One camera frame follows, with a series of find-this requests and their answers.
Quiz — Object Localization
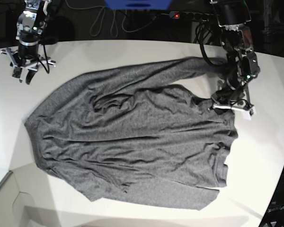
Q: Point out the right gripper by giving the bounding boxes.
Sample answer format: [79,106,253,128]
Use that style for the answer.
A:
[0,48,56,85]

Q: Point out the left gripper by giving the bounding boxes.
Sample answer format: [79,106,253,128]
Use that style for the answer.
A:
[208,89,255,116]

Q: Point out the grey long-sleeve t-shirt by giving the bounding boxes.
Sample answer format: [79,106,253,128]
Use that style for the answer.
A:
[25,57,238,210]

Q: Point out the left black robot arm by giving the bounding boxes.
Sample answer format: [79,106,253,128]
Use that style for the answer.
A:
[199,0,260,119]

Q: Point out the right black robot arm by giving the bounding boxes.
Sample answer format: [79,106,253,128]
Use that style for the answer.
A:
[0,0,56,85]

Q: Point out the blue plastic panel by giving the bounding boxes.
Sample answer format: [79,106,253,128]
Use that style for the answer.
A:
[105,0,172,10]

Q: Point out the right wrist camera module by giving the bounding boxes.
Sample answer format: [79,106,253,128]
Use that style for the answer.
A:
[12,67,23,83]

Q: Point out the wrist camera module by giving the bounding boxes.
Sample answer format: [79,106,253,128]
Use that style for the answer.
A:
[242,109,254,121]
[12,67,23,83]

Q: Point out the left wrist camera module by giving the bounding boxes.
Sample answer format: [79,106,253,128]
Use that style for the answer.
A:
[242,109,254,121]

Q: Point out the black power strip red switch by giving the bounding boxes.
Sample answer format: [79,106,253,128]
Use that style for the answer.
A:
[169,11,215,22]

